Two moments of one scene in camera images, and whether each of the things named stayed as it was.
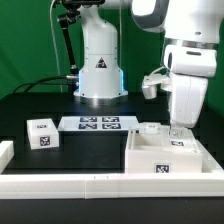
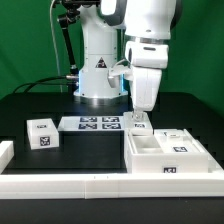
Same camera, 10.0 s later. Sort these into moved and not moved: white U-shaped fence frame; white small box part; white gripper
Moved: white gripper
Not moved: white U-shaped fence frame; white small box part
